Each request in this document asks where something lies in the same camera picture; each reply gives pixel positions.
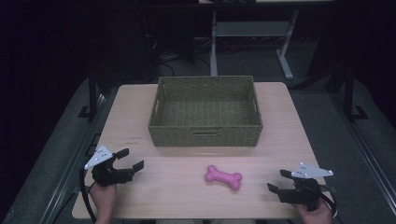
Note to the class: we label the pink bone-shaped dog toy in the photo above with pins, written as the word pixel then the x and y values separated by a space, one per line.
pixel 223 177

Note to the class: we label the person's left hand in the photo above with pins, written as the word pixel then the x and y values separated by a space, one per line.
pixel 103 199

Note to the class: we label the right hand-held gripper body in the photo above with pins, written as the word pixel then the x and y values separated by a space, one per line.
pixel 303 186

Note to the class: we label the black metal stand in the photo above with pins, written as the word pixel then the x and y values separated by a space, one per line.
pixel 351 96
pixel 91 96

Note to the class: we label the green woven basket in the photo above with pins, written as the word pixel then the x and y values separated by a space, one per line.
pixel 205 112

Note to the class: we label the grey metal desk frame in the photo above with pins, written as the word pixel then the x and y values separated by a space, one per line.
pixel 253 40

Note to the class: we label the person's right hand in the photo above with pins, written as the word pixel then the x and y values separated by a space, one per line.
pixel 315 214

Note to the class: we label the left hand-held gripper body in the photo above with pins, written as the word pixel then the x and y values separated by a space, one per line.
pixel 104 172

